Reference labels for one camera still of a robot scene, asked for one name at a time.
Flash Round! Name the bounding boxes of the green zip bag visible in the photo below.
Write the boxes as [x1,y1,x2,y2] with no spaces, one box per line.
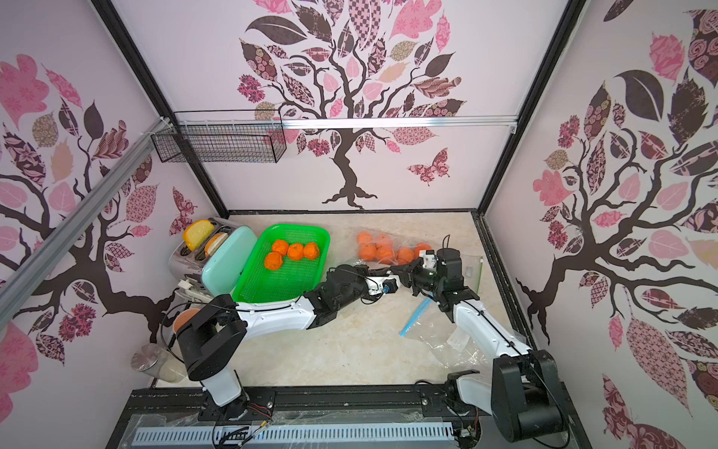
[346,229,439,269]
[462,254,484,294]

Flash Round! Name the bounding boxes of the orange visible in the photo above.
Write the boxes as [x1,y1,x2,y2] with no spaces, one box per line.
[264,252,283,271]
[271,239,290,256]
[287,243,305,261]
[303,242,321,260]

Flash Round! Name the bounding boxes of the blue zip clear bag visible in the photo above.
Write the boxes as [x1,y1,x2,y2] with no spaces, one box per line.
[399,297,490,370]

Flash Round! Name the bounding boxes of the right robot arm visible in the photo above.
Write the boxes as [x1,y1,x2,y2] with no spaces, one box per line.
[395,259,570,443]

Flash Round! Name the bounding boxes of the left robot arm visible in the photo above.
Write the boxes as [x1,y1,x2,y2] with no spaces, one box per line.
[174,265,398,408]

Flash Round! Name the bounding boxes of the oranges in far bag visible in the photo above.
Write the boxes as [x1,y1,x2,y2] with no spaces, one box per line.
[356,231,434,266]

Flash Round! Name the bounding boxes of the green plastic basket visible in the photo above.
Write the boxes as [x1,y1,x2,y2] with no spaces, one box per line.
[231,224,331,305]

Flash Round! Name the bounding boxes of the mint green toaster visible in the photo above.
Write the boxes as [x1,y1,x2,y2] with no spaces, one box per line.
[168,218,258,297]

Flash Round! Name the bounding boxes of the orange toast slice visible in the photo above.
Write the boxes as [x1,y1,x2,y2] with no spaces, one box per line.
[204,232,228,257]

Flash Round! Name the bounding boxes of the yellow bread slice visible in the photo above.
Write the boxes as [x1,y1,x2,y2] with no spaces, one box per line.
[182,220,215,252]

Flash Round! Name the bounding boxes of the pink ceramic mug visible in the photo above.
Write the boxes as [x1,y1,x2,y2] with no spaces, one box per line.
[172,309,199,334]

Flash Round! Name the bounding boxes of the glass jar with lid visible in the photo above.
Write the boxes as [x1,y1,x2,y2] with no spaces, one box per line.
[130,343,187,384]

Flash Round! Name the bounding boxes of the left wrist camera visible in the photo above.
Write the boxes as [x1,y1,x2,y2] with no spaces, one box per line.
[366,274,401,297]

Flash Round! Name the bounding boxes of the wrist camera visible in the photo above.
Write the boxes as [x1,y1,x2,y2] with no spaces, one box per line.
[419,248,463,279]
[366,274,401,297]

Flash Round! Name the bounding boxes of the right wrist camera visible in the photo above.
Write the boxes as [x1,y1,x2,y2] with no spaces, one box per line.
[419,248,463,279]

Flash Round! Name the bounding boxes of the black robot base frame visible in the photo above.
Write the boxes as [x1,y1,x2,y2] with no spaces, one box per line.
[105,381,593,449]

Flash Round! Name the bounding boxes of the white slotted cable duct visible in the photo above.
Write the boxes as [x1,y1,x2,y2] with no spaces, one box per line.
[129,422,454,448]

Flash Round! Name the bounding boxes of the aluminium rail back wall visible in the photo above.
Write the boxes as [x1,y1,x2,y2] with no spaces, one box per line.
[280,115,518,130]

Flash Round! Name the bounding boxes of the aluminium rail wall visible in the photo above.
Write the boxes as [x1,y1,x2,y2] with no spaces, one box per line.
[1,117,170,326]
[280,115,518,130]

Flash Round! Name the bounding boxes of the black wire wall basket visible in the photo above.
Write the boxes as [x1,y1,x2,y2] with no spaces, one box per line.
[151,107,288,164]

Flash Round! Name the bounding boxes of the aluminium rail left wall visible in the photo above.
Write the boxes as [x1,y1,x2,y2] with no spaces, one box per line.
[1,117,170,326]

